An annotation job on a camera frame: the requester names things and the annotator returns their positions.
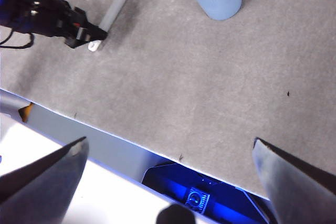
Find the orange tape piece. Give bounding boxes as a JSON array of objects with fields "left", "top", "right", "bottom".
[{"left": 17, "top": 102, "right": 34, "bottom": 123}]

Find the black rounded knob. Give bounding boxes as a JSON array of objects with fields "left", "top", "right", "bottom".
[{"left": 156, "top": 204, "right": 195, "bottom": 224}]

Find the grey handled sponge cup brush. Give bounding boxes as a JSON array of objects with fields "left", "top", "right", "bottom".
[{"left": 88, "top": 0, "right": 140, "bottom": 52}]

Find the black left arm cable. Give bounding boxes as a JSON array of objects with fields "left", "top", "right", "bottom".
[{"left": 0, "top": 28, "right": 35, "bottom": 49}]

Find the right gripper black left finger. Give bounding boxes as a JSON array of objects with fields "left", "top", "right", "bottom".
[{"left": 0, "top": 136, "right": 89, "bottom": 224}]

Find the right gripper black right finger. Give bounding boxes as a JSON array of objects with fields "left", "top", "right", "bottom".
[{"left": 251, "top": 137, "right": 336, "bottom": 224}]

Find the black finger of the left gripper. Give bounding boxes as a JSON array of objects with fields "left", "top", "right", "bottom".
[
  {"left": 65, "top": 39, "right": 90, "bottom": 49},
  {"left": 77, "top": 22, "right": 108, "bottom": 41}
]

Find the black front camera unit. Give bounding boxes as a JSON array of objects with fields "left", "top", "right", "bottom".
[{"left": 141, "top": 162, "right": 271, "bottom": 224}]

